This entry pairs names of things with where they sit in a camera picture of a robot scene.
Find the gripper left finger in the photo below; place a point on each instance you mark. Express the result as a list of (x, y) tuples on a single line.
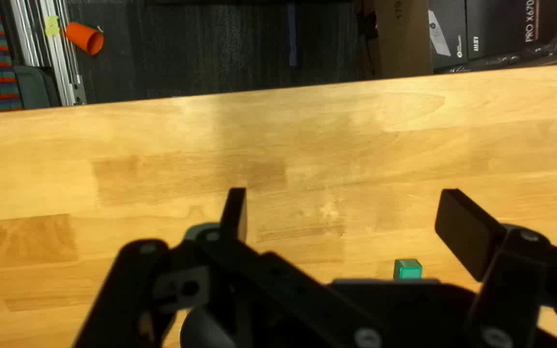
[(259, 280)]

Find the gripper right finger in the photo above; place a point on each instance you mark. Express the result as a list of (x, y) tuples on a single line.
[(510, 270)]

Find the small green block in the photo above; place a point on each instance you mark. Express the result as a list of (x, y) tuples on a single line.
[(408, 269)]

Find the row of black boxes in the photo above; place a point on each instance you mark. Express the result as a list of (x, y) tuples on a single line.
[(496, 26)]

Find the brown cardboard box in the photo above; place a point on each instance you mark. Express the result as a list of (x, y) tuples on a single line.
[(402, 38)]

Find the grey chair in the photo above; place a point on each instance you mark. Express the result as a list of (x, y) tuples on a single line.
[(36, 87)]

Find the orange plastic cup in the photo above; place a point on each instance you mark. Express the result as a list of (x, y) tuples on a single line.
[(84, 36)]

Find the bundle of aluminium rails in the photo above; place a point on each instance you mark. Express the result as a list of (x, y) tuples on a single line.
[(49, 58)]

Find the yellow sticky note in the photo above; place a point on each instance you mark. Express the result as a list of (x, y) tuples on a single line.
[(51, 25)]

